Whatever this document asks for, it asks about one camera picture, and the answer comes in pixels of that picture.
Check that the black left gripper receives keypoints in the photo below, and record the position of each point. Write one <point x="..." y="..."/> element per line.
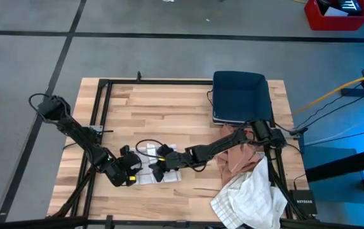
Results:
<point x="124" y="168"/>

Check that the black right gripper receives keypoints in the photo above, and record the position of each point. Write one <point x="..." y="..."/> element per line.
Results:
<point x="178" y="159"/>

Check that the white towel red grid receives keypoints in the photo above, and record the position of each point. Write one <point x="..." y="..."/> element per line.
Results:
<point x="173" y="176"/>

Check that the plain pink towel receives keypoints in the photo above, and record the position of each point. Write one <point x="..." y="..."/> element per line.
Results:
<point x="235" y="162"/>

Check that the white towel thin beige stripes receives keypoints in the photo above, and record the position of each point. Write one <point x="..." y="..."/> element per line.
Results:
<point x="251" y="197"/>

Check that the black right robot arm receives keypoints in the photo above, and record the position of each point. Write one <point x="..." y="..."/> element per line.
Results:
<point x="216" y="148"/>

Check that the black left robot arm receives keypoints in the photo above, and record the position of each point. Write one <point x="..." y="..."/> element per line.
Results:
<point x="77" y="133"/>

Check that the navy blue fabric bin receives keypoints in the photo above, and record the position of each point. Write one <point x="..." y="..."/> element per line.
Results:
<point x="242" y="95"/>

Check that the black metal stand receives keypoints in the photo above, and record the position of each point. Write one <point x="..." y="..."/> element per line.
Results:
<point x="343" y="165"/>

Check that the red plastic crate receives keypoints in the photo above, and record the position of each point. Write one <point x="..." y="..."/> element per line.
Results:
<point x="337" y="23"/>

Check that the white paper sheet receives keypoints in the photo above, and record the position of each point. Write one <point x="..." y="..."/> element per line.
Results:
<point x="335" y="12"/>

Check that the black device white stripes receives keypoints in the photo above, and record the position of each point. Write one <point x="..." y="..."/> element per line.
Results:
<point x="350" y="4"/>

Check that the black metal table frame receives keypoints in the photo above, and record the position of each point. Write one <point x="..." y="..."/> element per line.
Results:
<point x="169" y="82"/>

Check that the black Netgear network switch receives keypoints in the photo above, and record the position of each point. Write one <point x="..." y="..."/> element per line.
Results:
<point x="304" y="202"/>

